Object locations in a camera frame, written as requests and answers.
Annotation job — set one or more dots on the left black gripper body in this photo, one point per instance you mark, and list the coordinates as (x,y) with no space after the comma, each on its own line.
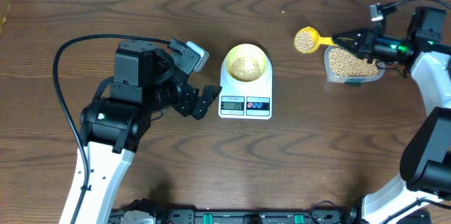
(184,103)

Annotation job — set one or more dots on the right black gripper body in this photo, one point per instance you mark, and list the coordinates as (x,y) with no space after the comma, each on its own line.
(381,48)

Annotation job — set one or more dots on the yellow measuring scoop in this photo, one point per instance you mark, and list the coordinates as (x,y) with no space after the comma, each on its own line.
(319,40)

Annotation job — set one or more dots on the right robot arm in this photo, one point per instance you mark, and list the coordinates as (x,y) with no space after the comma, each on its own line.
(424,176)

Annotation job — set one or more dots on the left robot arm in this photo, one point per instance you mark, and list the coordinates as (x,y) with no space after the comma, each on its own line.
(147,80)

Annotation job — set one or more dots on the white digital kitchen scale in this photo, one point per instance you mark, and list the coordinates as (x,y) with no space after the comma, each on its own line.
(246,100)

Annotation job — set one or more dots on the soybeans in bowl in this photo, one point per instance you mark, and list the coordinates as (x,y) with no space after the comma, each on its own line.
(245,69)

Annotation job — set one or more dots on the pale yellow bowl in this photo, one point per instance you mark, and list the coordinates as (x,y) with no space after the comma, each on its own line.
(248,51)

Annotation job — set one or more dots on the soybeans in scoop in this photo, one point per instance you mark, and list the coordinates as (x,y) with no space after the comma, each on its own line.
(304,42)

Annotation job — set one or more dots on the soybeans in container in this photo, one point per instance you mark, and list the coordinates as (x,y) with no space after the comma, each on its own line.
(343,63)

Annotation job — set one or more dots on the clear plastic container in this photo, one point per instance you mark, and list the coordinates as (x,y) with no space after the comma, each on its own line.
(332,77)

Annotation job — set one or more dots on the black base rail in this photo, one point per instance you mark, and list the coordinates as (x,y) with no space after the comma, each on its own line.
(146,211)

